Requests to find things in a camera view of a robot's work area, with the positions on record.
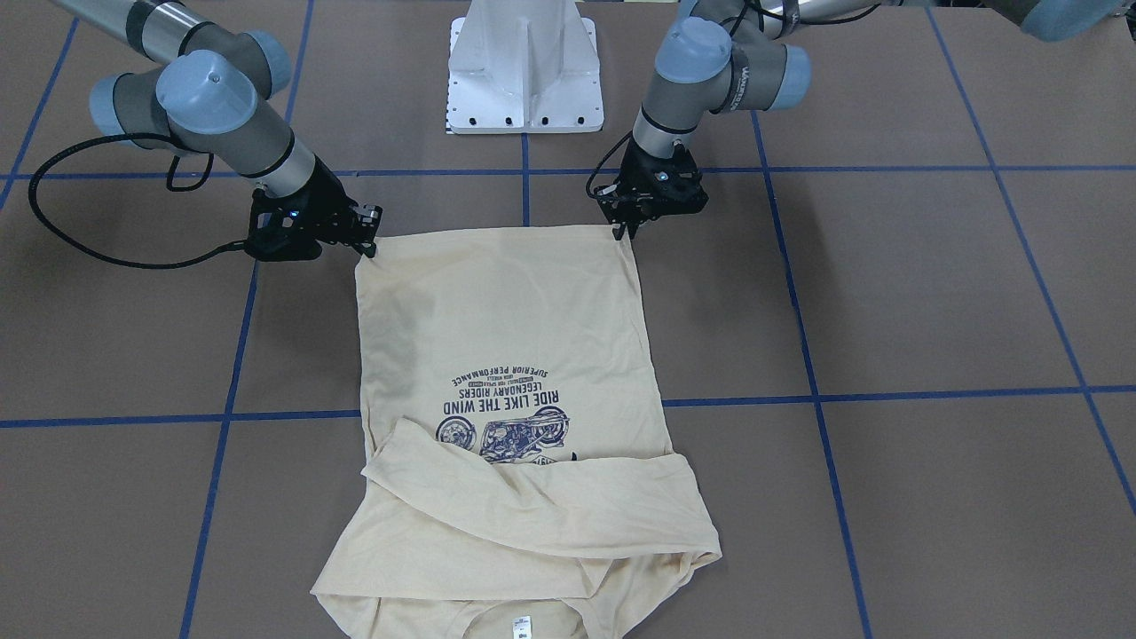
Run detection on cream long-sleeve printed shirt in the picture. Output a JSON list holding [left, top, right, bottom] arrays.
[[312, 225, 722, 638]]

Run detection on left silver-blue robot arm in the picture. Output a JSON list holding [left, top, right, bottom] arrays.
[[585, 1, 880, 241]]

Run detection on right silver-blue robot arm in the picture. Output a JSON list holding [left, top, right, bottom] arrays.
[[28, 1, 382, 262]]

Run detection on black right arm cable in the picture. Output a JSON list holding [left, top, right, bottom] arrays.
[[28, 133, 254, 269]]

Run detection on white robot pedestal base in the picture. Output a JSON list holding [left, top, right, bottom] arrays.
[[446, 1, 605, 135]]

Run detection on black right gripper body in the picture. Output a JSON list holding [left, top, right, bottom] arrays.
[[244, 159, 383, 262]]

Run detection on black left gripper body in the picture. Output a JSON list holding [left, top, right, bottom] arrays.
[[594, 138, 707, 230]]

